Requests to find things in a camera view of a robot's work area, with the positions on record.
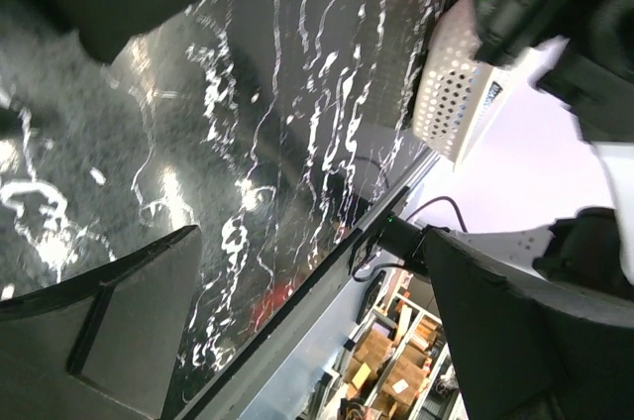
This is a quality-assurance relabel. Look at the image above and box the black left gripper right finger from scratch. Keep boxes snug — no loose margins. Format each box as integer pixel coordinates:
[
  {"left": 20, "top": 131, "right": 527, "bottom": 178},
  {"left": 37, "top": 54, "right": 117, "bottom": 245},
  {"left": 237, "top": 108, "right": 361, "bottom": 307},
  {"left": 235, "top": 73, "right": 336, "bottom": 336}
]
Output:
[{"left": 423, "top": 230, "right": 633, "bottom": 419}]

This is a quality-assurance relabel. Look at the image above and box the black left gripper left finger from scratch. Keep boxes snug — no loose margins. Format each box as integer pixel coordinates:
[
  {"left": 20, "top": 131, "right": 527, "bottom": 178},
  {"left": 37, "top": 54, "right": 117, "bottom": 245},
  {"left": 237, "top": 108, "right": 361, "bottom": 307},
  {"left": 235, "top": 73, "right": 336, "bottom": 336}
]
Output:
[{"left": 1, "top": 225, "right": 202, "bottom": 419}]

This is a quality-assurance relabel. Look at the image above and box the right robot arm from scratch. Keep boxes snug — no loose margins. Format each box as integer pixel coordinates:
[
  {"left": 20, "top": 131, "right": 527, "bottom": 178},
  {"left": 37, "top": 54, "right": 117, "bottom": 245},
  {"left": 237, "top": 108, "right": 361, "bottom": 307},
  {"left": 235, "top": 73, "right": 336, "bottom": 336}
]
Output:
[{"left": 411, "top": 0, "right": 633, "bottom": 302}]

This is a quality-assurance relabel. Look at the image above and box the white plastic basket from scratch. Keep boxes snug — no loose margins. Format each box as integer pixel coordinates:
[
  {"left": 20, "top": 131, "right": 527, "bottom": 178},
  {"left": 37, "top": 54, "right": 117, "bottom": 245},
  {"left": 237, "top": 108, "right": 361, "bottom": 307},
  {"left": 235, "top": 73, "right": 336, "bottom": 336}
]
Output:
[{"left": 412, "top": 0, "right": 527, "bottom": 168}]

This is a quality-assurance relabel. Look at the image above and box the black marble pattern mat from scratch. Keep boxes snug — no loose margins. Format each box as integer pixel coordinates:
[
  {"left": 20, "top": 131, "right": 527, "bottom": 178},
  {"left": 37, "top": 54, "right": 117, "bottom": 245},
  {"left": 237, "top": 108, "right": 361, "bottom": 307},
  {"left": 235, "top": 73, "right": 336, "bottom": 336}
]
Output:
[{"left": 1, "top": 0, "right": 457, "bottom": 416}]

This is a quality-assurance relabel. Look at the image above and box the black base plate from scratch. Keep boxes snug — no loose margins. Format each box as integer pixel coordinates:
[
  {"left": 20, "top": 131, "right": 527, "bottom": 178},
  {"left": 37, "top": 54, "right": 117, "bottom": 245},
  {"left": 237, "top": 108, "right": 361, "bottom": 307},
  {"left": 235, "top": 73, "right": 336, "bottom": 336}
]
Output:
[{"left": 161, "top": 182, "right": 408, "bottom": 419}]

